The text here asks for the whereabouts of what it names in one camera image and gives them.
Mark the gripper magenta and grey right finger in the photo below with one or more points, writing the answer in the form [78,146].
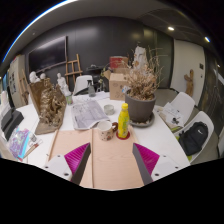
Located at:
[146,161]

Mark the gripper magenta and grey left finger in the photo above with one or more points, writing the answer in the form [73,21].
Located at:
[77,160]

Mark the yellow plastic bottle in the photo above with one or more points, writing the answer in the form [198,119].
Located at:
[123,120]

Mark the wooden stick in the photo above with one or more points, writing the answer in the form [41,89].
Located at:
[52,144]

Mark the red round coaster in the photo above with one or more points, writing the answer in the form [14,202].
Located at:
[121,137]

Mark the patterned ceramic mug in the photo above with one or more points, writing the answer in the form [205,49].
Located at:
[106,130]

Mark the newspaper sheet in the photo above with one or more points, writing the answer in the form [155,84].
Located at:
[87,114]

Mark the black backpack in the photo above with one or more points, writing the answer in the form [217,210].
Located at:
[193,139]

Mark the white chair with backpack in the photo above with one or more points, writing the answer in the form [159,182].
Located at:
[200,117]

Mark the white chair with papers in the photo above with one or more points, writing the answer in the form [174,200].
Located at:
[176,113]

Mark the small glass cup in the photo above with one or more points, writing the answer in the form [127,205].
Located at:
[109,109]

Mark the colourful purple booklet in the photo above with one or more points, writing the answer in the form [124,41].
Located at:
[21,143]

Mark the green-labelled clear bottle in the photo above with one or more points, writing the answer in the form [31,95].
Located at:
[69,99]

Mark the golden rock sculpture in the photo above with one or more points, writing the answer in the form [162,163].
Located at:
[50,105]

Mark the white chair behind table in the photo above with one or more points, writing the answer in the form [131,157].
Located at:
[81,83]

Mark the grey pot with dried plant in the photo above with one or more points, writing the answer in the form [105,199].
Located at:
[143,80]

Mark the cardboard box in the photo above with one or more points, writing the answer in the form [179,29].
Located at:
[117,81]

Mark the white plaster bust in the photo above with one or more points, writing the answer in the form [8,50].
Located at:
[33,77]

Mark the wooden easel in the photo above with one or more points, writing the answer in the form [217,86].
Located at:
[73,69]

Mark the red box on shelf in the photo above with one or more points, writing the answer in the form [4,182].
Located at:
[118,61]

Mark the wooden figure by wall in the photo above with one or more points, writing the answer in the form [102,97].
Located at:
[189,83]

